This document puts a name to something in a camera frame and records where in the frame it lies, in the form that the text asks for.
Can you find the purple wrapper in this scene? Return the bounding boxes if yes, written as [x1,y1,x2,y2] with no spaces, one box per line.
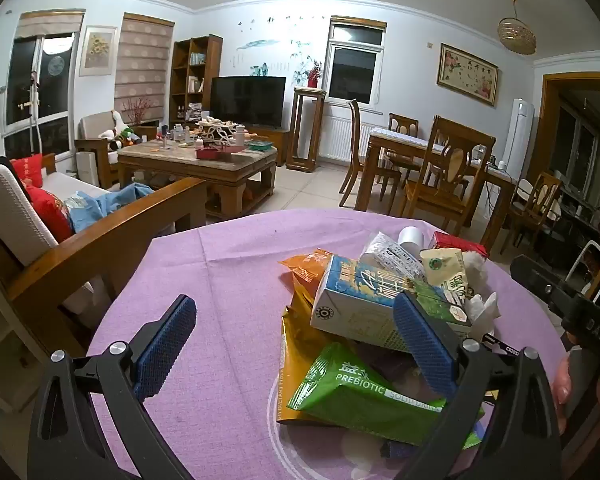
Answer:
[380,440,421,461]

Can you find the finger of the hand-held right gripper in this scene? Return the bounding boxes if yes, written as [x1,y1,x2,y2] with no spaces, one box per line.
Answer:
[510,255,576,321]

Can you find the white plastic chair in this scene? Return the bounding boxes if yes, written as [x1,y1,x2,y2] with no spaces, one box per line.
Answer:
[565,240,600,301]

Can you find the blue cloth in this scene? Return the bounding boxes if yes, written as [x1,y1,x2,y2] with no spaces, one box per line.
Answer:
[67,182,153,233]

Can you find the white standing air conditioner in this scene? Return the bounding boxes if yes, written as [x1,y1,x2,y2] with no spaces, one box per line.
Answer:
[501,98,536,176]

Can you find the wooden bookshelf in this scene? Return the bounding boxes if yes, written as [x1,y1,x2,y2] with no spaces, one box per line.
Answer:
[169,35,223,126]

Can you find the wooden armchair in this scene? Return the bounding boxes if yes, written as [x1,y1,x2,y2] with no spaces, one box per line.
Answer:
[75,110,161,188]

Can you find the red branch decoration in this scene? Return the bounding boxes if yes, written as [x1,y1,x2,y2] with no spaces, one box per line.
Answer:
[122,97,156,126]

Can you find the gold foil pouch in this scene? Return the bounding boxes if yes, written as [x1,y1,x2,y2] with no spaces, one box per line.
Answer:
[277,285,356,426]

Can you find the white box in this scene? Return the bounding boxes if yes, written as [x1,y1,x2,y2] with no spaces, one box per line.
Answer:
[77,152,101,186]

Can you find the red cushion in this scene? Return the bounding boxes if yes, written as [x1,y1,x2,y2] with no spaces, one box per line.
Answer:
[10,154,45,188]
[25,185,76,243]

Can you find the red cardboard box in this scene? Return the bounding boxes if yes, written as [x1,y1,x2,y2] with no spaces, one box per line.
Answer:
[432,231,488,261]

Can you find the red vase with flowers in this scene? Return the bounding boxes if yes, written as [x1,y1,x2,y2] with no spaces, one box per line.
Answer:
[302,60,323,88]

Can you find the white radiator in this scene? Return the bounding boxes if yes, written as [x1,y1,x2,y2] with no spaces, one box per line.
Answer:
[320,115,376,161]

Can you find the orange snack packet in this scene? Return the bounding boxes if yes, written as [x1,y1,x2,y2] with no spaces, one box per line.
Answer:
[278,248,336,311]

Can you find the beige roller blind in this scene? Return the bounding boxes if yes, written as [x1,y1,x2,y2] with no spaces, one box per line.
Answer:
[114,12,175,111]

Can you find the white framed window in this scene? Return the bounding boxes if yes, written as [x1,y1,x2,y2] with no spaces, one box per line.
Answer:
[327,16,387,106]

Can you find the wooden sofa with white cushion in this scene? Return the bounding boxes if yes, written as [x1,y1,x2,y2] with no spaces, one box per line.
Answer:
[0,156,208,411]

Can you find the purple tablecloth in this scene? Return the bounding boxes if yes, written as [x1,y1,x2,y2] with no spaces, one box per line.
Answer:
[87,208,568,480]

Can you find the wooden coffee table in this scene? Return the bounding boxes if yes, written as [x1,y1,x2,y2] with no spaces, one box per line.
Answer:
[117,140,278,221]

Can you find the crumpled white tissue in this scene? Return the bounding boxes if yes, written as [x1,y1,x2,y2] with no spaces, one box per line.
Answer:
[462,250,503,331]

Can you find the blue green milk carton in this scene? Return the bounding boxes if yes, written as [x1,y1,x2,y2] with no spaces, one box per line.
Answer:
[310,254,473,351]

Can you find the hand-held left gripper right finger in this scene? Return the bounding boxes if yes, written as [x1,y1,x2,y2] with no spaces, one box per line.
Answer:
[392,291,563,480]

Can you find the white goose plush toy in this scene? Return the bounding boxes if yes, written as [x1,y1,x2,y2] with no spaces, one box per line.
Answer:
[100,110,136,151]

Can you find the yellow green small carton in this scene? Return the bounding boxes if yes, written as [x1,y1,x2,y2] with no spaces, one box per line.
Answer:
[420,247,476,306]

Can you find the wooden dining table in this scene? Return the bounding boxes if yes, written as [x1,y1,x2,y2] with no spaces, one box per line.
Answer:
[355,127,518,256]

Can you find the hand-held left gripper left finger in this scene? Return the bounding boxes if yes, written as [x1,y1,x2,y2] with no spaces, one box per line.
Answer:
[27,295,198,480]

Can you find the white side table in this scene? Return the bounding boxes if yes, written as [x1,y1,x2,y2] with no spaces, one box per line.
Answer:
[0,305,51,413]

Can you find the black white strip packet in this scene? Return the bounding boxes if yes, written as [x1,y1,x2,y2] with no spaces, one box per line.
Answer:
[480,332,521,357]

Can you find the tall wooden plant stand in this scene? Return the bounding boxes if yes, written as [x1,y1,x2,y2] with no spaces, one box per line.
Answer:
[286,86,327,173]

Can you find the black television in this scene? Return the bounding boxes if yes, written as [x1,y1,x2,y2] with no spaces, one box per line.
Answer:
[210,76,287,130]

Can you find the white printed blister pack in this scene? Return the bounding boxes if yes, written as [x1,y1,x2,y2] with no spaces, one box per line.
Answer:
[358,231,428,281]

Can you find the carved wooden basket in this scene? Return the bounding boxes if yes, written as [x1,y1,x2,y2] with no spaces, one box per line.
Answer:
[195,117,246,143]

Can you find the green drink powder pouch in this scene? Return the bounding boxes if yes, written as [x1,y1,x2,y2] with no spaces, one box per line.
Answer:
[286,342,486,451]

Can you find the person's right hand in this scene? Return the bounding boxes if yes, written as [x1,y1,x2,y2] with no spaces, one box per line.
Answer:
[551,357,573,436]

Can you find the gold ceiling lamp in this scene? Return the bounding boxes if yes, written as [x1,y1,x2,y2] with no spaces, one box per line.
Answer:
[497,0,537,56]

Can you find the white tape roll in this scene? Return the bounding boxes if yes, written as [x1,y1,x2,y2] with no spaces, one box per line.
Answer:
[397,226,423,251]

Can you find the wooden television cabinet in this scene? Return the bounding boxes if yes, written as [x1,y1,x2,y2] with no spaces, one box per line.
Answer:
[240,127,291,166]

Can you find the wooden dining chair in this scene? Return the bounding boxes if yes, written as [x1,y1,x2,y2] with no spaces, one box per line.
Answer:
[339,99,403,208]
[500,172,563,256]
[387,112,421,136]
[397,116,497,236]

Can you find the framed floral picture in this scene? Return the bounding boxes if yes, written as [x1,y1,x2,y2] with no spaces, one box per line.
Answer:
[436,42,499,107]

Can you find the sunflower painting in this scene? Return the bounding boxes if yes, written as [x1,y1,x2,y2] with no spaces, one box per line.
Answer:
[78,25,118,77]

